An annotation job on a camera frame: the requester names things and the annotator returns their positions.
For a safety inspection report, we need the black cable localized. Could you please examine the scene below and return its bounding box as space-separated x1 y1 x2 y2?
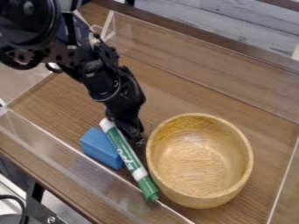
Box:
0 194 28 224

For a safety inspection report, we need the black table leg frame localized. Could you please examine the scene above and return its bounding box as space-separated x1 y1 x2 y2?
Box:
23 182 67 224

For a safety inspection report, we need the brown wooden bowl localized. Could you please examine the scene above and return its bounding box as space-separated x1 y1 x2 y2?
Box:
146 113 254 209

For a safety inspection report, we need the clear acrylic corner bracket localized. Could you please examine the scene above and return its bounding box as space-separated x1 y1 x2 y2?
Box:
79 10 118 45

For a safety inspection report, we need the blue rectangular block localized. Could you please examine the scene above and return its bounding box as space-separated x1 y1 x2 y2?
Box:
79 126 124 170

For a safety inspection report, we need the green and white marker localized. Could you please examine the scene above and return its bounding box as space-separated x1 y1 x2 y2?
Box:
99 118 159 201

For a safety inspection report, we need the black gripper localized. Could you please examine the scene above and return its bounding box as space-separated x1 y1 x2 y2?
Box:
106 66 146 146

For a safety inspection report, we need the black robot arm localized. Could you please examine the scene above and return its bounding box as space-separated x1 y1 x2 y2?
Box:
0 0 146 144

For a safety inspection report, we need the clear acrylic tray wall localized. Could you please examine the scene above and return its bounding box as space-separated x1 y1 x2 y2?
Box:
0 4 299 224

